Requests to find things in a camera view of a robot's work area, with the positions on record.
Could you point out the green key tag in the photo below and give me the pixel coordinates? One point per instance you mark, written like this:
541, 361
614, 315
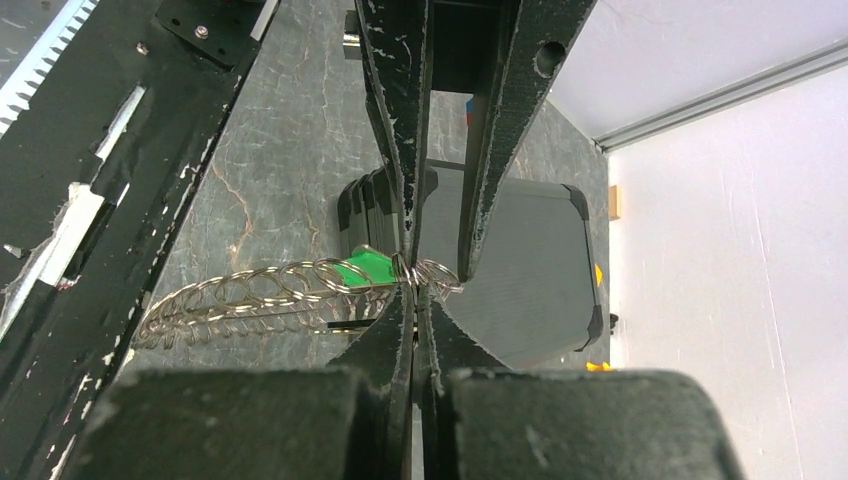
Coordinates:
366, 266

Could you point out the tan wooden block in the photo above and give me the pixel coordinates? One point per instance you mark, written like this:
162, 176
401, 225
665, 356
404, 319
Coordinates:
614, 202

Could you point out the metal disc keyring with rings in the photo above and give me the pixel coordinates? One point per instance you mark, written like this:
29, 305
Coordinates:
300, 296

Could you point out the dark grey hard case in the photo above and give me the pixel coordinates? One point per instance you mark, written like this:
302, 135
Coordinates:
534, 292

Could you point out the white cable duct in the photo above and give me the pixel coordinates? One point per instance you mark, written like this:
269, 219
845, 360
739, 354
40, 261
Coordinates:
33, 37

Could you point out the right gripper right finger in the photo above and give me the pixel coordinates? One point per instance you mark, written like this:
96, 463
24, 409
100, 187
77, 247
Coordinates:
482, 420

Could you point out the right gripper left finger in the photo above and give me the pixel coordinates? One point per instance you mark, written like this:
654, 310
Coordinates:
348, 420

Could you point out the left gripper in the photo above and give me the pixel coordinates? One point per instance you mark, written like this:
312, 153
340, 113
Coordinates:
507, 52

